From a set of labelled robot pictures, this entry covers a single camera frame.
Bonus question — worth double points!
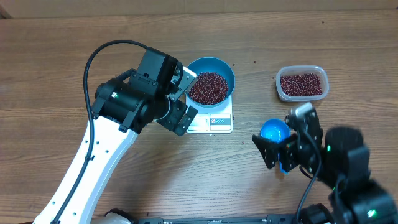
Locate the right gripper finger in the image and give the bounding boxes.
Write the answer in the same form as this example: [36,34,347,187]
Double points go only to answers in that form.
[252,134,280,169]
[285,115,300,131]

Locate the blue plastic scoop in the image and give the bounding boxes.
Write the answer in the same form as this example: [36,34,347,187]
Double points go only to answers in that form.
[260,119,290,174]

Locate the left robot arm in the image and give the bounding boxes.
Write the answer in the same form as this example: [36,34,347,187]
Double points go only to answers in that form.
[34,48,198,223]

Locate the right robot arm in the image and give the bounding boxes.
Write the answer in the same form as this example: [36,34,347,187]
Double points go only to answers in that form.
[252,113,397,223]

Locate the white digital kitchen scale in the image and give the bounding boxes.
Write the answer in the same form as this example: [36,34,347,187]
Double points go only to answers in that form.
[186,96,233,134]

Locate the red beans in bowl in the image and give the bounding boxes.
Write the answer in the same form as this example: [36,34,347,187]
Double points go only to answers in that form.
[188,72,229,105]

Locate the teal bowl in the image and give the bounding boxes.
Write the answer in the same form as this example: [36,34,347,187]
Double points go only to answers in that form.
[188,57,236,98]

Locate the clear plastic container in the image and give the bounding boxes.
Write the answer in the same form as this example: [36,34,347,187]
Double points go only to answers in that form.
[275,65,330,102]

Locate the red beans in container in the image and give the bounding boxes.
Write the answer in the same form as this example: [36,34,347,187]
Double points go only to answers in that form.
[280,73,323,96]

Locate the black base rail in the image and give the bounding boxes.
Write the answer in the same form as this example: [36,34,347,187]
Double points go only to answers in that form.
[105,208,312,224]

